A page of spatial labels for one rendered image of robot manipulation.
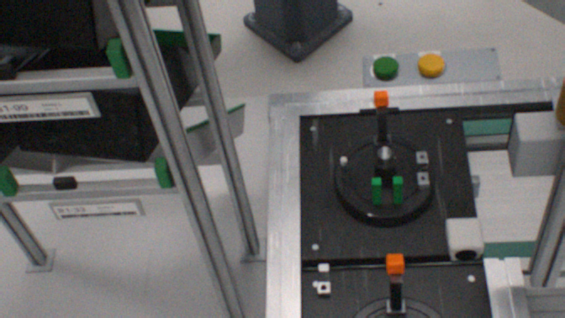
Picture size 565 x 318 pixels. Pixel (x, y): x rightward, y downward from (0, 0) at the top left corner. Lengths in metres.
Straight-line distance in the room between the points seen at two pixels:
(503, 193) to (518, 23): 0.40
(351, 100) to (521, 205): 0.30
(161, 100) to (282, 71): 0.79
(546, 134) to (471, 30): 0.63
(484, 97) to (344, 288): 0.38
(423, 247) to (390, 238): 0.05
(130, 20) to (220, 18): 0.95
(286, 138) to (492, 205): 0.32
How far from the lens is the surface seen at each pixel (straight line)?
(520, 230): 1.22
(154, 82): 0.67
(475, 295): 1.11
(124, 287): 1.28
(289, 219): 1.17
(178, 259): 1.28
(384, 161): 1.12
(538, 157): 0.93
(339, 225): 1.15
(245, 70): 1.48
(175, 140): 0.73
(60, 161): 1.01
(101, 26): 0.71
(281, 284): 1.13
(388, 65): 1.31
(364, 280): 1.11
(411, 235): 1.14
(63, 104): 0.71
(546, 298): 1.16
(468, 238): 1.12
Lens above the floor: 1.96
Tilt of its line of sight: 54 degrees down
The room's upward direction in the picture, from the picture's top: 9 degrees counter-clockwise
